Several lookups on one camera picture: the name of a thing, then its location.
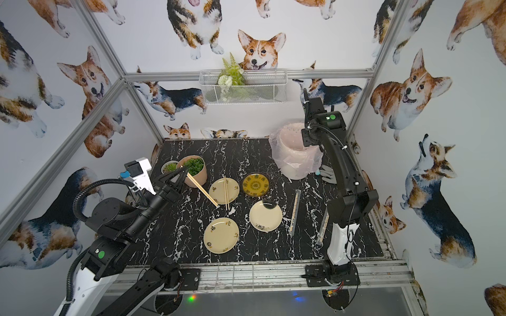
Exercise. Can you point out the white bin with plastic bag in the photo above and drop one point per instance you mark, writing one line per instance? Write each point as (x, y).
(294, 160)

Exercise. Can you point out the green fern white flower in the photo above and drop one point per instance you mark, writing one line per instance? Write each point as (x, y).
(231, 75)

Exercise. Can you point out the cream plate upper left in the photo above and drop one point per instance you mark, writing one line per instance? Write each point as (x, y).
(217, 191)

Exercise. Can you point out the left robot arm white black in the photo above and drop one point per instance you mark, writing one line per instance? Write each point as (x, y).
(119, 226)

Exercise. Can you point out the white wire wall basket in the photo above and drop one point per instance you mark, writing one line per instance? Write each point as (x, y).
(262, 87)

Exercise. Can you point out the cream plate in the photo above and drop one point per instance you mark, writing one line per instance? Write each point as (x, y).
(221, 235)
(217, 191)

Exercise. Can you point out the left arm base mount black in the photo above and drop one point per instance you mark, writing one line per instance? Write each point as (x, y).
(180, 279)

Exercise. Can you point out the cream plate chipped right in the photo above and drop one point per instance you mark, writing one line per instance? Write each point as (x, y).
(265, 216)

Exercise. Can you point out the tan pot green plant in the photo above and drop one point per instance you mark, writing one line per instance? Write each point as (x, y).
(196, 168)

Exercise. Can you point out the aluminium front rail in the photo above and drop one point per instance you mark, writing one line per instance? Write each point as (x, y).
(286, 276)

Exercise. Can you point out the yellow patterned dark-rimmed plate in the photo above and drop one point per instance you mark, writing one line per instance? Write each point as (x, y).
(255, 184)

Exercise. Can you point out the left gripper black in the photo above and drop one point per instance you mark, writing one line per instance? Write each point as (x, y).
(167, 189)

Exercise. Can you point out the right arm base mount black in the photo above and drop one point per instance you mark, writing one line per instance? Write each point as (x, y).
(329, 275)

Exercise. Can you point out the cream plate front left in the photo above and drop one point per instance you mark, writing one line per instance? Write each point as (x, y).
(221, 235)

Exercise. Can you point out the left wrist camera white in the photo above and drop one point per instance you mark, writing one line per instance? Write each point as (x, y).
(139, 171)

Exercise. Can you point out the grey glove blue cuff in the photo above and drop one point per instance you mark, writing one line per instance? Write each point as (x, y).
(327, 174)

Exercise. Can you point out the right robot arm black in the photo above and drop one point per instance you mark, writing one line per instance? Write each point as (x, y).
(355, 198)

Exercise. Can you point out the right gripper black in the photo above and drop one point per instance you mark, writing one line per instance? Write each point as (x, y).
(306, 140)

